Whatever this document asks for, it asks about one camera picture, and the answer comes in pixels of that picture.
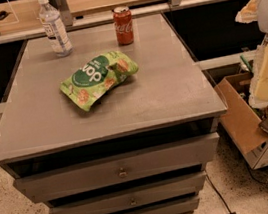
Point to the clear plastic water bottle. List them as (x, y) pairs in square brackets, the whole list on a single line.
[(54, 28)]

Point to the cardboard box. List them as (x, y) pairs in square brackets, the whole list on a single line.
[(241, 122)]

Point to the red Coca-Cola can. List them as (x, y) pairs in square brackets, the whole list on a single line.
[(122, 19)]

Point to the grey drawer cabinet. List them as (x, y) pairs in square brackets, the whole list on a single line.
[(141, 149)]

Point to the green snack bag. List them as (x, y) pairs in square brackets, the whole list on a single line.
[(99, 78)]

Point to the green handled brush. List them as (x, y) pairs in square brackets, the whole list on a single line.
[(247, 64)]

